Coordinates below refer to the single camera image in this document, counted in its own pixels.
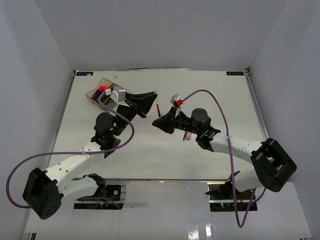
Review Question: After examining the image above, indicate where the amber plastic tray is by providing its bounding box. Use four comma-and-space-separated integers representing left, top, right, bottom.
85, 77, 115, 106

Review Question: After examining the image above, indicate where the left black logo sticker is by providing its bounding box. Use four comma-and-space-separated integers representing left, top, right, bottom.
76, 71, 94, 76

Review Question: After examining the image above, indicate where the red ink gel pen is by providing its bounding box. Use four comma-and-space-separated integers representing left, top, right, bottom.
156, 102, 162, 119

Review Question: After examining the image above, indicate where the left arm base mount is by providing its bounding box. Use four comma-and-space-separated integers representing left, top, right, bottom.
73, 184, 124, 210

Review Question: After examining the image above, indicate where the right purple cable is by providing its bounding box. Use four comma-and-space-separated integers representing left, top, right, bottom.
181, 89, 267, 228

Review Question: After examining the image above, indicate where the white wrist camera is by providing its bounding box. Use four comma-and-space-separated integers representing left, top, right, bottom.
110, 86, 127, 106
170, 94, 184, 117

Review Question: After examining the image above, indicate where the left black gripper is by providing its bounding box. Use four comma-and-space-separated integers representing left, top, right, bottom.
113, 92, 158, 137

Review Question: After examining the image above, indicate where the light pink correction pen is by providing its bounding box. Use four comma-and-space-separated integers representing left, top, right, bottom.
182, 131, 192, 141

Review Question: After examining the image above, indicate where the right black logo sticker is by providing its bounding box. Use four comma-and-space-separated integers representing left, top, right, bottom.
226, 71, 244, 76

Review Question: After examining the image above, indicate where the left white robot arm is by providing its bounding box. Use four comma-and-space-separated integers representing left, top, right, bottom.
22, 91, 158, 220

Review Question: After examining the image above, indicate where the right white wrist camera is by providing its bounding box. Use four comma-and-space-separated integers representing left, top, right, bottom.
170, 94, 184, 117

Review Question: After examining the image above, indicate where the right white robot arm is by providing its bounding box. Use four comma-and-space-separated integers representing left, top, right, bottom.
152, 107, 297, 200

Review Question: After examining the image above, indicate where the black logo sticker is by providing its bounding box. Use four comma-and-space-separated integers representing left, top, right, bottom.
76, 71, 94, 76
226, 71, 244, 76

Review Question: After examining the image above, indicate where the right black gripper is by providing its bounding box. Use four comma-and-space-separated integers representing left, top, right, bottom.
152, 106, 201, 136

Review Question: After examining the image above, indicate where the pink cap highlighter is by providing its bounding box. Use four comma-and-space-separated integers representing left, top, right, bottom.
98, 85, 105, 91

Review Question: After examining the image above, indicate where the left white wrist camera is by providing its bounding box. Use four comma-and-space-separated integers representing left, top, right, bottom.
110, 86, 127, 106

